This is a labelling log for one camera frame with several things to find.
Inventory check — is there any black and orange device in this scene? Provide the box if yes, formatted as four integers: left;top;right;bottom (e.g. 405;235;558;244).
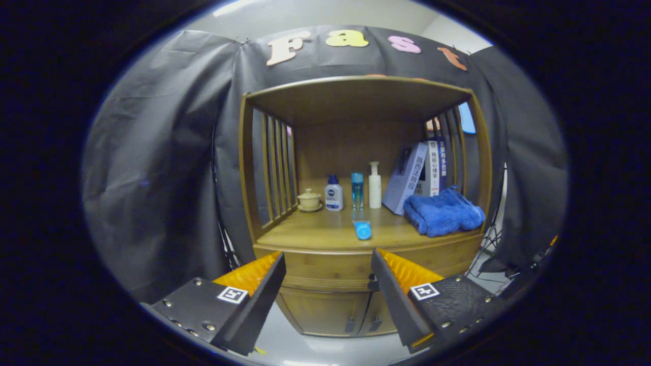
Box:
501;234;560;300

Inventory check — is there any clear blue bottle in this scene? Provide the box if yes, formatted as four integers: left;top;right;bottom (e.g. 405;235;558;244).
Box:
351;172;364;210

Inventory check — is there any white spine book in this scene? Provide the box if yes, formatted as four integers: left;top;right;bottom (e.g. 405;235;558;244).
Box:
415;140;440;197

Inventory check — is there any wooden countertop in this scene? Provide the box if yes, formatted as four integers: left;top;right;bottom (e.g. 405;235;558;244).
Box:
254;201;484;251

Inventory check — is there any wooden cabinet door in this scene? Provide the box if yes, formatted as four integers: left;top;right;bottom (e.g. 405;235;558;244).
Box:
357;291;400;337
277;286;371;338

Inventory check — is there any beige lidded teacup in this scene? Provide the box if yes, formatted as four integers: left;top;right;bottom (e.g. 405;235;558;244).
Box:
297;188;323;212

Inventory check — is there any white bottle with blue cap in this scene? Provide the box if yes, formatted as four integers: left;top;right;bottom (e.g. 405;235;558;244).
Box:
324;175;344;211

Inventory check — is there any white pump bottle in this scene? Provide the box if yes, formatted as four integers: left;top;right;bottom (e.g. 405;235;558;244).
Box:
368;161;382;209

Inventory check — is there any wooden cabinet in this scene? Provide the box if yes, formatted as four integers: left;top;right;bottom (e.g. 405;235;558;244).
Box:
238;75;494;338

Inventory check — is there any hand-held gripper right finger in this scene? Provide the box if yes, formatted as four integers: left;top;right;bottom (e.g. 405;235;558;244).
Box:
370;248;509;354

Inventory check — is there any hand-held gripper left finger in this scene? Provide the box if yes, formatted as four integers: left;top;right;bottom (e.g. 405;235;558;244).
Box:
140;251;287;356

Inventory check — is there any blue towel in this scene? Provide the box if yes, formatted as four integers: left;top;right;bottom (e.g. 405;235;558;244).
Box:
403;186;486;238

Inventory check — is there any wooden drawer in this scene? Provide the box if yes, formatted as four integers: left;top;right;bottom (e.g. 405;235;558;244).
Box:
253;231;484;294

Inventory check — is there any dark blue book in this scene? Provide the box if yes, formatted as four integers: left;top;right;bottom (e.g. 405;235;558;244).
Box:
438;136;449;193

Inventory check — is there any pale purple book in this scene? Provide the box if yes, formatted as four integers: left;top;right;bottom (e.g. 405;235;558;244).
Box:
381;142;429;216

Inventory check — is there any black light stand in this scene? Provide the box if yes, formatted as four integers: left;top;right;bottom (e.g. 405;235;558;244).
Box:
467;203;504;279

